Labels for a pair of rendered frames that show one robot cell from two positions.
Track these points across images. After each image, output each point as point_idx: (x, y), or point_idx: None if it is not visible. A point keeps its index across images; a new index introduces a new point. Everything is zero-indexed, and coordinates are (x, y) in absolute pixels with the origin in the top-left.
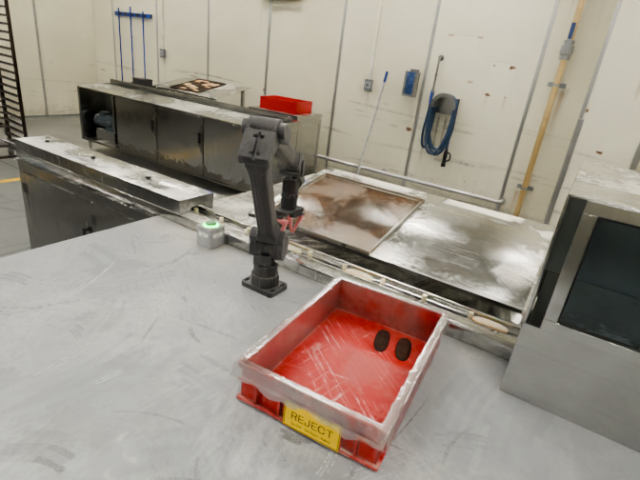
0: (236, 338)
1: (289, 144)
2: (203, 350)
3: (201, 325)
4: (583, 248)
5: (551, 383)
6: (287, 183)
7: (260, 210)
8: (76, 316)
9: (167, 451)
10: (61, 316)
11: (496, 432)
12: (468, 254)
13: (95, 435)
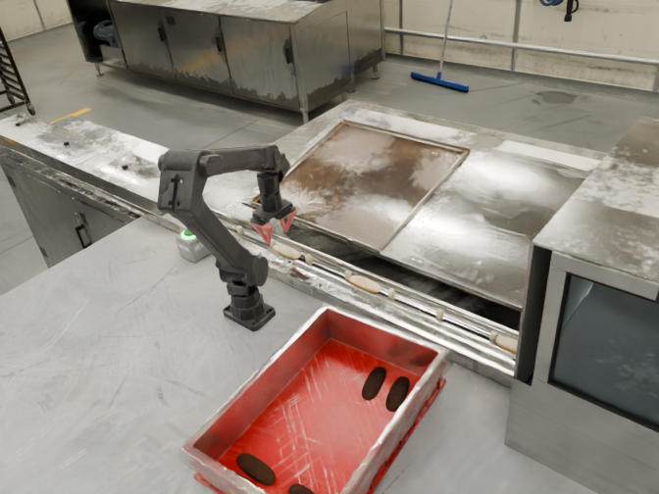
0: (207, 396)
1: (222, 172)
2: (169, 417)
3: (171, 380)
4: (558, 305)
5: (556, 444)
6: (261, 181)
7: (211, 248)
8: (46, 382)
9: None
10: (31, 384)
11: None
12: (511, 237)
13: None
